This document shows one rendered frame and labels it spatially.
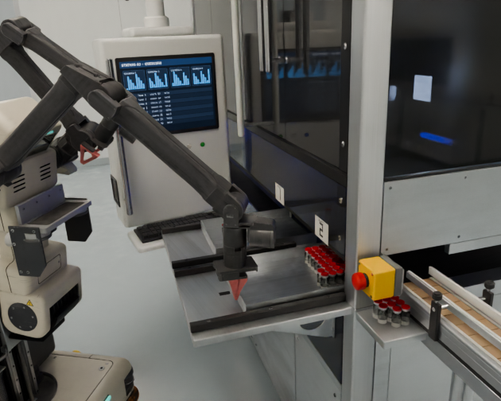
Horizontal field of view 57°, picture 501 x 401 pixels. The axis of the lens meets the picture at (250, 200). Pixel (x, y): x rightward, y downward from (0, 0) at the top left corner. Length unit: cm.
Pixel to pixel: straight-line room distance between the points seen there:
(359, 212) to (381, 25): 40
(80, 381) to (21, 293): 58
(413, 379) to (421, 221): 47
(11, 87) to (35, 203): 507
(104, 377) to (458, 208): 147
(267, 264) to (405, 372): 48
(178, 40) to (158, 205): 67
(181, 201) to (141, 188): 19
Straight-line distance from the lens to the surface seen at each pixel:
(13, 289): 163
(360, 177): 106
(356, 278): 107
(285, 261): 142
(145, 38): 190
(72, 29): 646
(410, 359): 139
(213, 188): 105
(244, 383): 234
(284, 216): 176
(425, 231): 121
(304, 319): 117
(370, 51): 102
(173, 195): 200
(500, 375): 101
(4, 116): 145
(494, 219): 134
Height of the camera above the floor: 152
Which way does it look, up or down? 19 degrees down
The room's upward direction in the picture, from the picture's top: 3 degrees counter-clockwise
